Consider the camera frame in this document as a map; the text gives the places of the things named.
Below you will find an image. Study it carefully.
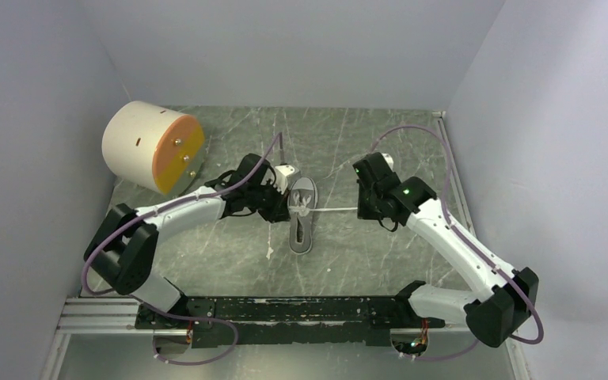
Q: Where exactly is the grey canvas sneaker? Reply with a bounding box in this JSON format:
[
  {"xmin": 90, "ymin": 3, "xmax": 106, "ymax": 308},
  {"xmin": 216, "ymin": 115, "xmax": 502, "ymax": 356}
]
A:
[{"xmin": 287, "ymin": 177, "xmax": 317, "ymax": 255}]

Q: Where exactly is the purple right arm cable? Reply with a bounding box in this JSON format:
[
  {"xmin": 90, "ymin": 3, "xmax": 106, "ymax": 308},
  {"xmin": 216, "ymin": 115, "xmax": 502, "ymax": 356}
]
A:
[{"xmin": 369, "ymin": 124, "xmax": 545, "ymax": 363}]

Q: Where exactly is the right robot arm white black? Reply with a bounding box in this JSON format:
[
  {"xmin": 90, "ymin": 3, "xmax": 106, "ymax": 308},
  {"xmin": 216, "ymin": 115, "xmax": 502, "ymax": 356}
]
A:
[{"xmin": 352, "ymin": 152, "xmax": 539, "ymax": 348}]

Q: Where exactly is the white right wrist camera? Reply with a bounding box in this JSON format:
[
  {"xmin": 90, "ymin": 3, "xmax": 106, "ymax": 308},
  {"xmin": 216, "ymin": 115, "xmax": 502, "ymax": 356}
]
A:
[{"xmin": 382, "ymin": 153, "xmax": 394, "ymax": 170}]

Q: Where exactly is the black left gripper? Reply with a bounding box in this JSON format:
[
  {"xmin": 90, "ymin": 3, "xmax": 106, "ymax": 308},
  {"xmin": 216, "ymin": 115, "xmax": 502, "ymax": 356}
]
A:
[{"xmin": 246, "ymin": 179, "xmax": 291, "ymax": 224}]

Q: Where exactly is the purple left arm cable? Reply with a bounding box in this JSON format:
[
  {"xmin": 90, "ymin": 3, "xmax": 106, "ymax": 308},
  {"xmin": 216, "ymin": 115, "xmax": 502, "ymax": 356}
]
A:
[{"xmin": 80, "ymin": 131, "xmax": 287, "ymax": 367}]

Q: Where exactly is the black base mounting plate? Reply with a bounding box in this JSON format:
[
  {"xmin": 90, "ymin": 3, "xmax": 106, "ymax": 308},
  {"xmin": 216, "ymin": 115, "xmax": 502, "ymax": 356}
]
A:
[{"xmin": 135, "ymin": 295, "xmax": 445, "ymax": 348}]

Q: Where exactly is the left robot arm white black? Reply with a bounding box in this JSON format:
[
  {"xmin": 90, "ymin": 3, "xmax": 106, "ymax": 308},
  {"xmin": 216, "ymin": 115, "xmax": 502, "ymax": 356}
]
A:
[{"xmin": 82, "ymin": 154, "xmax": 301, "ymax": 329}]

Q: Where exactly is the aluminium frame rail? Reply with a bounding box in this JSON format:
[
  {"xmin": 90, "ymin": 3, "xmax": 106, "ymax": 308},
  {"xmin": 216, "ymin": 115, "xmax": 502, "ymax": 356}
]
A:
[{"xmin": 39, "ymin": 297, "xmax": 532, "ymax": 379}]

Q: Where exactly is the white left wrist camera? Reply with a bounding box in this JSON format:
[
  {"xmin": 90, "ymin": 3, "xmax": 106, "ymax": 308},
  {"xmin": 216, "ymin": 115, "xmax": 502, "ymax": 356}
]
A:
[{"xmin": 274, "ymin": 164, "xmax": 302, "ymax": 194}]

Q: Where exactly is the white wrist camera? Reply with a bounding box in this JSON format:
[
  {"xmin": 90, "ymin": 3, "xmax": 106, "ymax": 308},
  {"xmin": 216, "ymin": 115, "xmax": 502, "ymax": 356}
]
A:
[
  {"xmin": 274, "ymin": 164, "xmax": 302, "ymax": 194},
  {"xmin": 382, "ymin": 153, "xmax": 394, "ymax": 170}
]

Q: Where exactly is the cream cylinder with orange face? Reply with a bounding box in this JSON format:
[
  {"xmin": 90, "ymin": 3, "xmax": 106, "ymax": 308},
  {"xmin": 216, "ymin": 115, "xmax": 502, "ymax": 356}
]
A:
[{"xmin": 101, "ymin": 101, "xmax": 206, "ymax": 197}]

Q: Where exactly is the white shoelace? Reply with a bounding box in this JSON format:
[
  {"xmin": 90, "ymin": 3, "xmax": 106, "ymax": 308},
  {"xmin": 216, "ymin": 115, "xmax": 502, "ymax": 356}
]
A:
[{"xmin": 288, "ymin": 191, "xmax": 358, "ymax": 216}]

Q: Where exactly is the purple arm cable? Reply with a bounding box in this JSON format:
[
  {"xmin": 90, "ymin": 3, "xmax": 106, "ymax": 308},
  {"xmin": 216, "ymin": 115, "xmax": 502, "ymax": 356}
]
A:
[
  {"xmin": 80, "ymin": 131, "xmax": 287, "ymax": 367},
  {"xmin": 369, "ymin": 124, "xmax": 545, "ymax": 363}
]

